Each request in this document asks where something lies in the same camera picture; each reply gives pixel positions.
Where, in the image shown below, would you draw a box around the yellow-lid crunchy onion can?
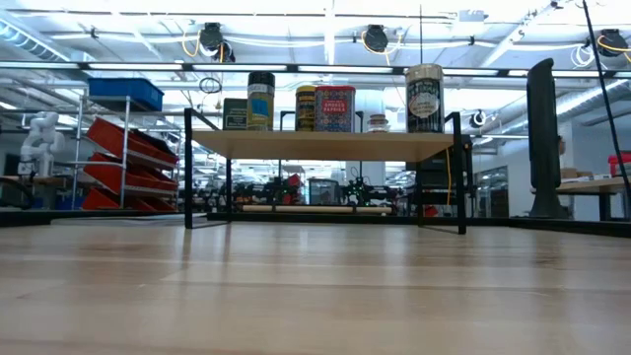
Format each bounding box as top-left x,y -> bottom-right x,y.
295,85 -> 317,132

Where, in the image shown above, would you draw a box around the red-lid smoked paprika tin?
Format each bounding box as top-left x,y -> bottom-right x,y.
314,85 -> 357,133

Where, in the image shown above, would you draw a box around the black-lid spice bottle blue label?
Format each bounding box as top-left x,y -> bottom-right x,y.
246,71 -> 276,132

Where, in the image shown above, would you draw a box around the dark green square spice tin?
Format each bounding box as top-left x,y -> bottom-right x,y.
222,97 -> 248,131

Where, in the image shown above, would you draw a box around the tan-lid furikake seasoning jar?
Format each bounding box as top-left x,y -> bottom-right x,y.
404,63 -> 445,134

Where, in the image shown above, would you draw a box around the wooden shelf riser black legs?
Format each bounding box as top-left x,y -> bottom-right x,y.
183,106 -> 468,236

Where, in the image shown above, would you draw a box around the grey background cabinet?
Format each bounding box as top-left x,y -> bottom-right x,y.
308,177 -> 341,206

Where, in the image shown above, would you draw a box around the dark background robot rig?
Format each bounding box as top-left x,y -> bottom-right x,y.
343,167 -> 399,207
231,173 -> 306,207

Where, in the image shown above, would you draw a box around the black equipment rack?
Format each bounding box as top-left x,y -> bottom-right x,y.
406,147 -> 475,218

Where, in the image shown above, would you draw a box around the blue plastic storage bin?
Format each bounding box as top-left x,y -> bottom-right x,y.
87,77 -> 166,112

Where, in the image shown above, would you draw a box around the red storage bin row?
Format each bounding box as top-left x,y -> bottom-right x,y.
81,186 -> 176,213
83,151 -> 179,193
86,116 -> 179,167

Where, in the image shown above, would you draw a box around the black upright column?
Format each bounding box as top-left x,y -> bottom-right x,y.
526,57 -> 571,220

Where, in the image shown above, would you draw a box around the wooden side table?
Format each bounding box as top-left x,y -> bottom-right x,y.
531,176 -> 631,221

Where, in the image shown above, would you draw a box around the thin black slanted pole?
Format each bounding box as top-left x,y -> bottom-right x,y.
581,0 -> 631,201

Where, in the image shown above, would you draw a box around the red box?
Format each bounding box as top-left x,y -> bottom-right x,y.
607,152 -> 631,178

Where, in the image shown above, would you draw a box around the yellow hanging cable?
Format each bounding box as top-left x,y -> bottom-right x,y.
445,147 -> 453,206

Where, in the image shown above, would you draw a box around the metal wire storage rack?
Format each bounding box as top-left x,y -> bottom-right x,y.
71,93 -> 181,213

